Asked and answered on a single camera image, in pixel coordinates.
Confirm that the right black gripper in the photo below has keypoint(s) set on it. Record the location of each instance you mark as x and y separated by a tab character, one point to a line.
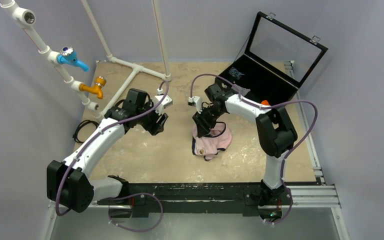
206	117

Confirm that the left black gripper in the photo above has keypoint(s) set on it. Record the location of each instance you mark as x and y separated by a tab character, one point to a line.
159	127

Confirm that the pink underwear navy trim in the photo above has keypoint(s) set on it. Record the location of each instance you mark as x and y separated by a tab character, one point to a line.
219	139

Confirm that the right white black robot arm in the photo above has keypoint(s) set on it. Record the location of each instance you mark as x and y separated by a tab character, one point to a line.
275	131

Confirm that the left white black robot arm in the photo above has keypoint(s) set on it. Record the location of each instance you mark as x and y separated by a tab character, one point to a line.
67	181

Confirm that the grey striped rolled sock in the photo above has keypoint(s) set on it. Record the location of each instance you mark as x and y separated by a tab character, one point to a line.
240	90

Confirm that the dark patterned rolled sock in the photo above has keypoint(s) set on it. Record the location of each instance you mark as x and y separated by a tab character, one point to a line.
235	73

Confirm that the orange rolled cloth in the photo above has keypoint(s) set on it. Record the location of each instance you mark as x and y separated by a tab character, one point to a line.
265	103

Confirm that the orange faucet tap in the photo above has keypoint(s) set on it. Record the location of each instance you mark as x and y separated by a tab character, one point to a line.
96	88

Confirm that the black box with glass lid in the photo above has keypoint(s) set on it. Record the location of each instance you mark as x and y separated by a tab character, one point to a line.
276	61

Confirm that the blue faucet tap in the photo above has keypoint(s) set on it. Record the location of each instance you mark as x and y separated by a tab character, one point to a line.
69	56

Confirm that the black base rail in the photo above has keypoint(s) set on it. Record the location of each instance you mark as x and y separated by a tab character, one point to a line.
200	198

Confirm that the aluminium frame rails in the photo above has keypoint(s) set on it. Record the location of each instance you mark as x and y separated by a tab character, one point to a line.
139	157

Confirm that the white PVC pipe frame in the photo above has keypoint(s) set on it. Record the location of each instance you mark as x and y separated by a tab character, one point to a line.
26	18

